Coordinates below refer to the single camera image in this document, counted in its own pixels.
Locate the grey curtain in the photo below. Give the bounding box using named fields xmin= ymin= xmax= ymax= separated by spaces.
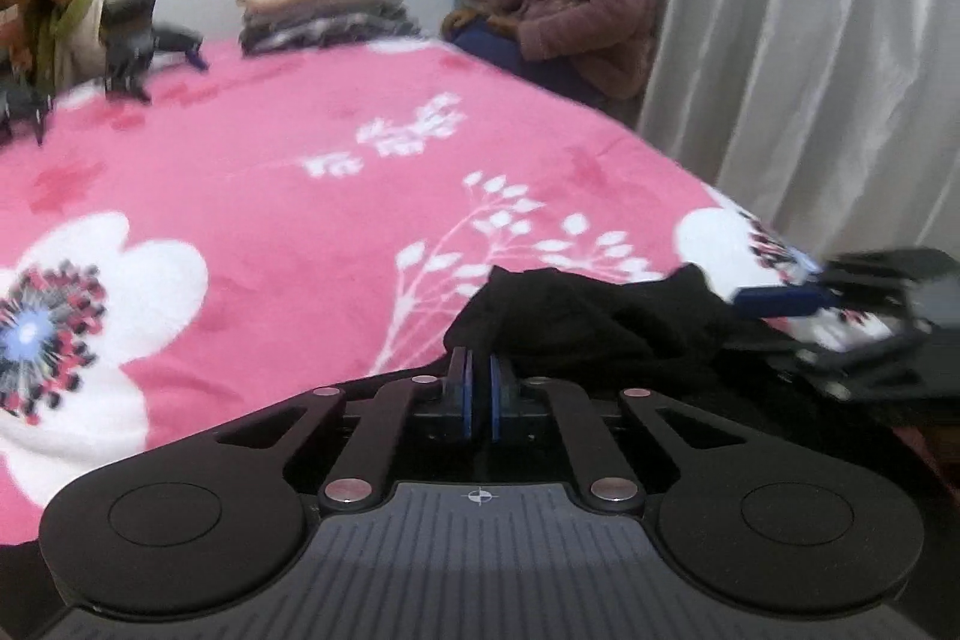
xmin=637 ymin=0 xmax=960 ymax=270

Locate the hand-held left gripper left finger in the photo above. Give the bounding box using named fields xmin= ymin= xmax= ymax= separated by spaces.
xmin=214 ymin=346 xmax=475 ymax=512

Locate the spare black gripper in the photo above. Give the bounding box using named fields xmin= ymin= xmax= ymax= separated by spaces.
xmin=0 ymin=77 xmax=57 ymax=148
xmin=101 ymin=0 xmax=211 ymax=101

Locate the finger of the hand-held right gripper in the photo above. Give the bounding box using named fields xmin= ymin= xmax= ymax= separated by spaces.
xmin=733 ymin=246 xmax=957 ymax=319
xmin=776 ymin=325 xmax=944 ymax=402

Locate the pink floral blanket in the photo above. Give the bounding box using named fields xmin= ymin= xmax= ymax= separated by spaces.
xmin=0 ymin=36 xmax=826 ymax=547

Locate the black garment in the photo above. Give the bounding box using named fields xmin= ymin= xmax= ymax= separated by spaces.
xmin=330 ymin=263 xmax=927 ymax=446

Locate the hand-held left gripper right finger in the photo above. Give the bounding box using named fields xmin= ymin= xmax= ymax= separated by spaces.
xmin=489 ymin=351 xmax=751 ymax=512

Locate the stack of folded clothes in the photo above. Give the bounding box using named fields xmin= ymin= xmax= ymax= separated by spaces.
xmin=236 ymin=0 xmax=422 ymax=58

